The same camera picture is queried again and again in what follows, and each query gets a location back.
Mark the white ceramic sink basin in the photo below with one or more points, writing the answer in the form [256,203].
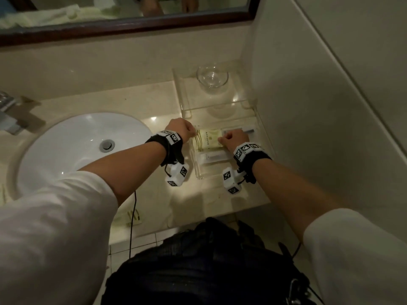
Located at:
[73,146]

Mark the chrome sink drain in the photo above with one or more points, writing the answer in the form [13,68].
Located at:
[107,145]

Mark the person's right fingers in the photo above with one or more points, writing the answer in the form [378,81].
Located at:
[222,141]

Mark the white wrist camera cube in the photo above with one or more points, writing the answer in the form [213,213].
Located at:
[232,181]
[177,175]

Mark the clear wrapped white amenity packet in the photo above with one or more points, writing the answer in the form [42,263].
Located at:
[211,157]

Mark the person's right forearm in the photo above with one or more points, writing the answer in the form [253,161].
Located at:
[289,193]

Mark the white shirt sleeve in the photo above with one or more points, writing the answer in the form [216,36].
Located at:
[359,260]
[54,244]

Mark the yellow-green striped amenity packet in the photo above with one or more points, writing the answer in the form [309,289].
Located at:
[208,139]

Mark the person's left hand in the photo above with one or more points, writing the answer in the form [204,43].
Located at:
[179,127]

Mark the clear glass bowl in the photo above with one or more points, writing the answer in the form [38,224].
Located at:
[212,77]

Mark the wooden framed wall mirror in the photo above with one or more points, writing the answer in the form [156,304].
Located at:
[127,25]

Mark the person's right hand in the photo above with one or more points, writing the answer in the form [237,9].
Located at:
[235,139]

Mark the chrome faucet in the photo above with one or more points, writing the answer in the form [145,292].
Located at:
[12,114]

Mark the long white toothbrush packet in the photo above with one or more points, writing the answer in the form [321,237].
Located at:
[244,130]

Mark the person's left fingers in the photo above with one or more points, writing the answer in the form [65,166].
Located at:
[191,131]

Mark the clear acrylic amenity tray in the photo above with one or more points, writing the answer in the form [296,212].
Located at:
[219,104]

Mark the person's left forearm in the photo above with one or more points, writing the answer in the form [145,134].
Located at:
[127,169]

